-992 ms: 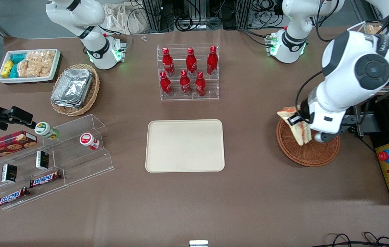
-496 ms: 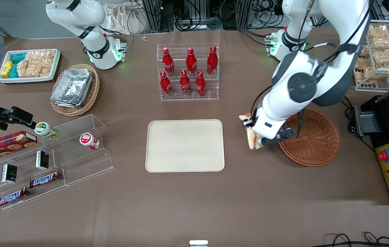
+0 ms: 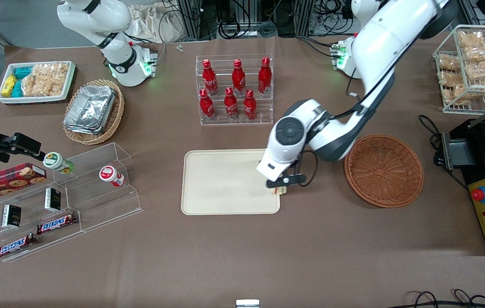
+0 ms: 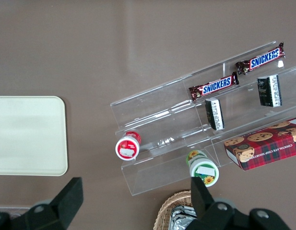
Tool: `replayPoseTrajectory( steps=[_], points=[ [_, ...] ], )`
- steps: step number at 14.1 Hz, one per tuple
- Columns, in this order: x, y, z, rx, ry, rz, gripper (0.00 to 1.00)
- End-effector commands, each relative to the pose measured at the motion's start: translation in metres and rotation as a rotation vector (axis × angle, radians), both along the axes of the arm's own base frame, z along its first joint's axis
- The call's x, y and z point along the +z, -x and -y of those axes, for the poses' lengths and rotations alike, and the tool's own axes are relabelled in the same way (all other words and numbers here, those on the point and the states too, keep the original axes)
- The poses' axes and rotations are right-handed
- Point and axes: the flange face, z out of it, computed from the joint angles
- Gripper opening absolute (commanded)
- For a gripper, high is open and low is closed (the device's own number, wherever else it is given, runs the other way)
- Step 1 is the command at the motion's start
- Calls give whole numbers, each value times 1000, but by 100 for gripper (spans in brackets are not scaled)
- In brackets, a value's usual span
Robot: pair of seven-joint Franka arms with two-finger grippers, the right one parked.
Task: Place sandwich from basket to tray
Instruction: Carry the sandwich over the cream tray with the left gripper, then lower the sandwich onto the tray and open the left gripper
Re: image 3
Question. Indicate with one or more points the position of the green lid drink bottle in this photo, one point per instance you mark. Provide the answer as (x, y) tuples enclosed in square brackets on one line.
[(54, 161)]

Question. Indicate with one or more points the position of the red cola bottle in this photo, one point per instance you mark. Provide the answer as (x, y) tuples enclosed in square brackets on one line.
[(206, 106), (264, 77), (230, 105), (209, 79), (249, 106), (238, 79)]

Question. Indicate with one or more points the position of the beige plastic tray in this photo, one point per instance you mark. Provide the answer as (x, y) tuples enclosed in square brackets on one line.
[(221, 182)]

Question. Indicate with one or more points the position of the round brown wicker basket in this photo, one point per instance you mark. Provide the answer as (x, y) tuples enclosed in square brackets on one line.
[(383, 171)]

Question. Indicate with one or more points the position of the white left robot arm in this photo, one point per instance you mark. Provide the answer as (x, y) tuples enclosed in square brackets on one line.
[(379, 42)]

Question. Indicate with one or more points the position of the clear acrylic bottle rack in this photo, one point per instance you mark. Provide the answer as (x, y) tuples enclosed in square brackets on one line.
[(261, 117)]

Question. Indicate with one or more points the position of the red emergency stop button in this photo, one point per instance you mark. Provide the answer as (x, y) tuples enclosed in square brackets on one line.
[(480, 194)]

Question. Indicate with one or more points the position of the white plastic bin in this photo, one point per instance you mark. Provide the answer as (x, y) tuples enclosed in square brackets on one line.
[(32, 99)]

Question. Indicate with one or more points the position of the oval light wicker basket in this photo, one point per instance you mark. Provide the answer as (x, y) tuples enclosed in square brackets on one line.
[(117, 115)]

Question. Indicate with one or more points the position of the Snickers chocolate bar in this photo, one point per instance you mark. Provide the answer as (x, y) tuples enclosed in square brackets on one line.
[(56, 223), (15, 245)]

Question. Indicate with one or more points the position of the red cookie box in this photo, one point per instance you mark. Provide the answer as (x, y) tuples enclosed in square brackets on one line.
[(7, 182)]

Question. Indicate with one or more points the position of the crumpled beige paper bag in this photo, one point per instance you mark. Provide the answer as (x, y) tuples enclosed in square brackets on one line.
[(156, 23)]

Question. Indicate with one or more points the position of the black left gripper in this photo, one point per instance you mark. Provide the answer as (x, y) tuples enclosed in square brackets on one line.
[(294, 165)]

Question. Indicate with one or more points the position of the teal snack packet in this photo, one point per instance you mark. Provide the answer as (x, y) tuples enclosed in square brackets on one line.
[(17, 89), (23, 72)]

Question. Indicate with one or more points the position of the aluminium foil tray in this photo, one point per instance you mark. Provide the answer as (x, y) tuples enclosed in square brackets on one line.
[(84, 130), (90, 107)]

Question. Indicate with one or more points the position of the aluminium frame post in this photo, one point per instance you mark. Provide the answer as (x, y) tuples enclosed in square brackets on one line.
[(191, 21), (306, 17)]

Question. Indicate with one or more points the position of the clear rice cracker bag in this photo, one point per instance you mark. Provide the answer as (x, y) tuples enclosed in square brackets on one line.
[(43, 80), (29, 85), (59, 77)]

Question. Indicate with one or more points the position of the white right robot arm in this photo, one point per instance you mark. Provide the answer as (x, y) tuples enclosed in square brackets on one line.
[(109, 21)]

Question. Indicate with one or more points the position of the clear acrylic stepped shelf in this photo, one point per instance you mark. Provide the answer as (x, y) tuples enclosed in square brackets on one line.
[(105, 201), (32, 239)]

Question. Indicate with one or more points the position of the red lid drink bottle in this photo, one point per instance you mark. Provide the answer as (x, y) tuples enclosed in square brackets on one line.
[(108, 173)]

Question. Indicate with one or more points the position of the clear fried snack bag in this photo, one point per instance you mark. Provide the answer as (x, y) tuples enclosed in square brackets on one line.
[(450, 78), (480, 53), (484, 69), (470, 38), (447, 62), (458, 93)]

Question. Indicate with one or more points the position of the small black box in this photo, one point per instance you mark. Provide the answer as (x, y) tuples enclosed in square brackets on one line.
[(11, 216), (52, 199)]

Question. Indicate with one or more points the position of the triangular sandwich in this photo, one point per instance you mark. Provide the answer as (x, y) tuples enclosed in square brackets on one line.
[(280, 191)]

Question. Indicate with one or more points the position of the yellow snack packet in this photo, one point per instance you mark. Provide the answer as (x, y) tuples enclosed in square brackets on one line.
[(9, 85)]

